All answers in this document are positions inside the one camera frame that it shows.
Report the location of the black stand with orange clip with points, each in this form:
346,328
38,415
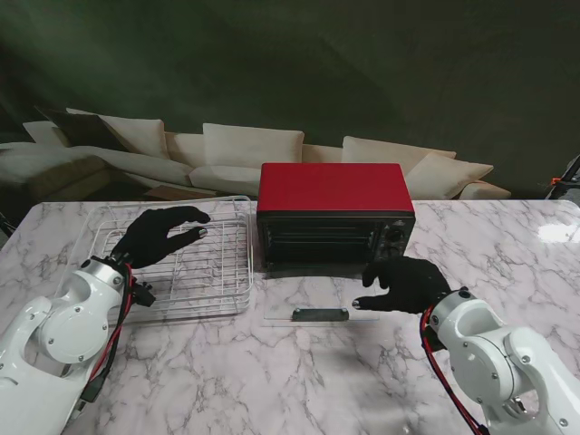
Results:
574,167

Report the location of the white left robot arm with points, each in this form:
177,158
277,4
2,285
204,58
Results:
59,335

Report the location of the long cream sofa seat cushion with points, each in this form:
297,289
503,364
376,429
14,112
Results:
113,161

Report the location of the dark brown sofa cushion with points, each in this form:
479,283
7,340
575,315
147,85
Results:
81,129

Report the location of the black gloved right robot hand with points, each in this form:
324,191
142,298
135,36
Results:
412,285

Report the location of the red toaster oven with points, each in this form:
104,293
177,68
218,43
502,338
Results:
335,186

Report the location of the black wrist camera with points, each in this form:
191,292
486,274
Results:
435,340
145,294

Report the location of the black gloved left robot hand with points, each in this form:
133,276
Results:
145,240

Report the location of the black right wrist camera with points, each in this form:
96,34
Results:
435,340

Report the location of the beige sofa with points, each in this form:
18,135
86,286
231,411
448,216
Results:
321,151

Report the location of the black oven timer knob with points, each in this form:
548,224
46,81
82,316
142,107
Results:
390,250

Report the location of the black oven temperature knob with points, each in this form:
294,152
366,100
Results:
397,235

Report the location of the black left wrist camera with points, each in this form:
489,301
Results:
145,294

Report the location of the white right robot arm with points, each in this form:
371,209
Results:
498,358

